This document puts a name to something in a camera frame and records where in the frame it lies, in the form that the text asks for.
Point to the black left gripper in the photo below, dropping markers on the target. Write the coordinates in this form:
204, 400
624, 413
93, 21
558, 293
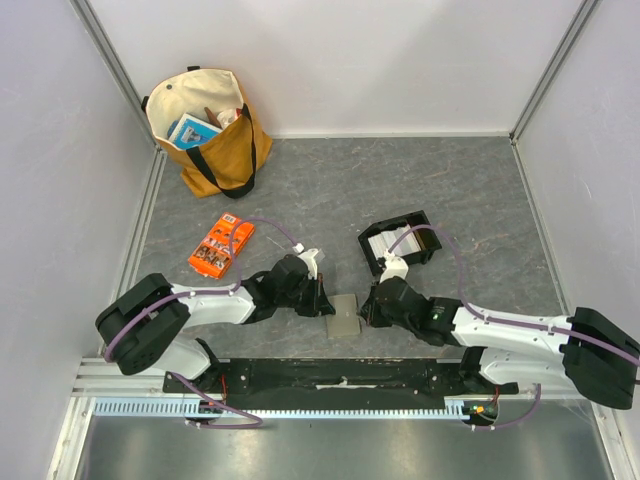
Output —
319, 303

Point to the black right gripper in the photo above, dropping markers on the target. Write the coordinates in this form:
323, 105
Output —
373, 307

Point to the grey card holder wallet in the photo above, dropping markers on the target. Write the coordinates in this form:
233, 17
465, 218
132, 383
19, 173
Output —
345, 322

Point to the black card tray box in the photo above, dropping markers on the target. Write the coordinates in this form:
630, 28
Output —
427, 239

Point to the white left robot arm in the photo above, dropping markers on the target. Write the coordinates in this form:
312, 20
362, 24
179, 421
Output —
145, 327

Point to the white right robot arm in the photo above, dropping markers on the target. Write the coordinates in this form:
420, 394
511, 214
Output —
584, 352

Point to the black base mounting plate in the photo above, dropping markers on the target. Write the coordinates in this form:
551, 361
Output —
243, 376

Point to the mustard canvas tote bag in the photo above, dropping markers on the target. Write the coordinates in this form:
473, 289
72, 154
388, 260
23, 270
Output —
228, 162

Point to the brown item in bag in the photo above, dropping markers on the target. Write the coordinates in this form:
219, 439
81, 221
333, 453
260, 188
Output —
222, 119

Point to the blue book in bag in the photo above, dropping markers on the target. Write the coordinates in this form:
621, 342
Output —
190, 131

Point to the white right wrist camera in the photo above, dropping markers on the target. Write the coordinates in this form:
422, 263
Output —
393, 266

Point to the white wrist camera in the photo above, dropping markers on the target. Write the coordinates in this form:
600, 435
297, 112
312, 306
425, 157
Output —
311, 257
393, 266

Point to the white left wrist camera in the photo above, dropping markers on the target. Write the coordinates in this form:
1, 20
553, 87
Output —
311, 257

